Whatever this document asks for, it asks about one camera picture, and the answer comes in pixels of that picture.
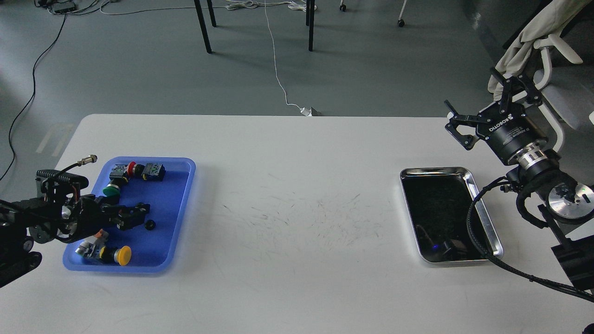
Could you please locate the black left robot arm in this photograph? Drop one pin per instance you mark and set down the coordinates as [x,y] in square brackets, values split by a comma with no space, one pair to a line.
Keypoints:
[60,212]

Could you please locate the black table leg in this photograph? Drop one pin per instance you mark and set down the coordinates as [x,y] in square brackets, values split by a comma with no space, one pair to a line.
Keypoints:
[310,21]
[202,22]

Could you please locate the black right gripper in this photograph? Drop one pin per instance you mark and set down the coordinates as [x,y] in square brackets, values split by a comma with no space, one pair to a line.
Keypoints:
[510,134]

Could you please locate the silver metal tray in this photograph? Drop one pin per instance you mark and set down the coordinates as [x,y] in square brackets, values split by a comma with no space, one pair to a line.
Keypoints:
[438,201]

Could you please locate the blue plastic tray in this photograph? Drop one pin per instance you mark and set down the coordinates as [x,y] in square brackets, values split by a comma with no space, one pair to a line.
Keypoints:
[156,204]

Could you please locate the white chair with cloth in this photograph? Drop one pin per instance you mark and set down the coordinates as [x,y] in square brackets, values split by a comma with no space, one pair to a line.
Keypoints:
[565,82]

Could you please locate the white power adapter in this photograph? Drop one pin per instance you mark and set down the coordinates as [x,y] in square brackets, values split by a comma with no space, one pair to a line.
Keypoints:
[310,112]

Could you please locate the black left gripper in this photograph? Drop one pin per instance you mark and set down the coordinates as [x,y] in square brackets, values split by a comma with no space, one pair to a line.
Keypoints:
[93,214]

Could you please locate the green push button switch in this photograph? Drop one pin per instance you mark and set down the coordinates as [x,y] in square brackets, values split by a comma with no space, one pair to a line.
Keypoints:
[114,187]

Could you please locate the orange grey contact block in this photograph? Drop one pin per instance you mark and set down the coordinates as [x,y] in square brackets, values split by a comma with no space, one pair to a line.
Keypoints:
[92,246]

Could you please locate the red push button switch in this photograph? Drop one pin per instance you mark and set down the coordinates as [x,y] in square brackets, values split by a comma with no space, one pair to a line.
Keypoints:
[129,170]

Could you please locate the black switch contact block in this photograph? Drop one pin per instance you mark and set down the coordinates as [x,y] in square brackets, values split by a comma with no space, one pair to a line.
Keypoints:
[153,172]

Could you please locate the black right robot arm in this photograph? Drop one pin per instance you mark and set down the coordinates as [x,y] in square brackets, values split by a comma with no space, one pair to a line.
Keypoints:
[547,197]

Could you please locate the yellow push button switch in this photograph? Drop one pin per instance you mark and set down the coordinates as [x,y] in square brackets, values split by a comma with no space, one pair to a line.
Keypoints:
[120,256]

